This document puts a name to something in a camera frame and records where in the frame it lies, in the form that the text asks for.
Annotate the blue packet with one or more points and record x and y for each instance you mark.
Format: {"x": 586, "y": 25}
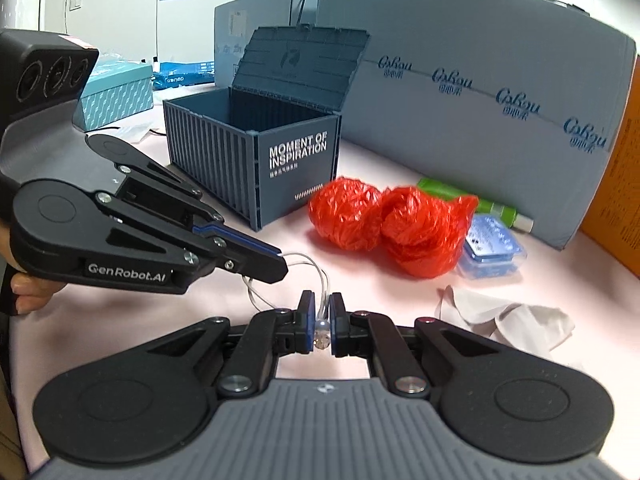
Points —
{"x": 185, "y": 77}

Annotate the light grey cloth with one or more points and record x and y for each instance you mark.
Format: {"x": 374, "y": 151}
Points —
{"x": 520, "y": 320}

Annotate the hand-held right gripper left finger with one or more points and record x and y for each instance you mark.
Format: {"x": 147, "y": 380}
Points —
{"x": 307, "y": 325}

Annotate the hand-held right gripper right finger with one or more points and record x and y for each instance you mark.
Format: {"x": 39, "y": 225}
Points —
{"x": 338, "y": 327}

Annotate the teal tissue box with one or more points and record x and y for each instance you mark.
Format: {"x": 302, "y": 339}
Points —
{"x": 115, "y": 95}

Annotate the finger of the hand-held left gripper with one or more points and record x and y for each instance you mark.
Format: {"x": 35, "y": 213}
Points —
{"x": 250, "y": 257}
{"x": 170, "y": 185}

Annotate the white plastic wrap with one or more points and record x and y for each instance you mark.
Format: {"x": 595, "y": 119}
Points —
{"x": 142, "y": 131}

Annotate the person's left hand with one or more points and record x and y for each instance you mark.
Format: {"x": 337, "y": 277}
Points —
{"x": 32, "y": 292}

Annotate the red plastic bag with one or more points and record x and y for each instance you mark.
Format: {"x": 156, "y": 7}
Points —
{"x": 345, "y": 215}
{"x": 425, "y": 235}

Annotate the orange cardboard box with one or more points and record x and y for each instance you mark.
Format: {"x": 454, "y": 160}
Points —
{"x": 617, "y": 200}

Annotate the green tube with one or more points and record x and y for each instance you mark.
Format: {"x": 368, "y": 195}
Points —
{"x": 500, "y": 210}

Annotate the dark blue container storage box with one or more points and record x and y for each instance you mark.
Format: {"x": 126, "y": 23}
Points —
{"x": 295, "y": 175}

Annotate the clear plastic case blue contents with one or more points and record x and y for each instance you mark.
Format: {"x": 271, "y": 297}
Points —
{"x": 492, "y": 245}

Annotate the large light blue cardboard box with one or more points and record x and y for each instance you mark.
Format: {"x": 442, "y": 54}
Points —
{"x": 450, "y": 35}

